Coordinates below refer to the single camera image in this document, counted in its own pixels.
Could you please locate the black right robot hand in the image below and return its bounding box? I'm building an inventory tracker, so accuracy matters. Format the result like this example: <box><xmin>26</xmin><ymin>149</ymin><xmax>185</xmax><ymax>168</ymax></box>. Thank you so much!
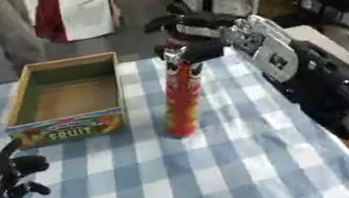
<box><xmin>141</xmin><ymin>1</ymin><xmax>251</xmax><ymax>73</ymax></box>

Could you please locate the tall red cylindrical bottle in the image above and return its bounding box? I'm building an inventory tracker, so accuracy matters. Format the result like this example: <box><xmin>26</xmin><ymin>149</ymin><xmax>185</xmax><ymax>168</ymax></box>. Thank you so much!
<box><xmin>150</xmin><ymin>30</ymin><xmax>216</xmax><ymax>142</ymax></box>

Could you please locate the cardboard box with green inside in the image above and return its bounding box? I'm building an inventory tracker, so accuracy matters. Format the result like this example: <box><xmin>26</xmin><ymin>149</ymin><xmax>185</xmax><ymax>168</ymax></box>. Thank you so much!
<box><xmin>0</xmin><ymin>49</ymin><xmax>132</xmax><ymax>153</ymax></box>

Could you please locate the red and white hanging cloth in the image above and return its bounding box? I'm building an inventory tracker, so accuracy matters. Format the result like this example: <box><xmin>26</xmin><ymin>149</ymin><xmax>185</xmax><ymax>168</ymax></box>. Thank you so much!
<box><xmin>28</xmin><ymin>0</ymin><xmax>125</xmax><ymax>49</ymax></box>

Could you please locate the grey fabric cover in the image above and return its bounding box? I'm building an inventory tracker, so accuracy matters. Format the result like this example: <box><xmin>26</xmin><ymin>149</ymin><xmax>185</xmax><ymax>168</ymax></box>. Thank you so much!
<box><xmin>0</xmin><ymin>0</ymin><xmax>53</xmax><ymax>77</ymax></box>

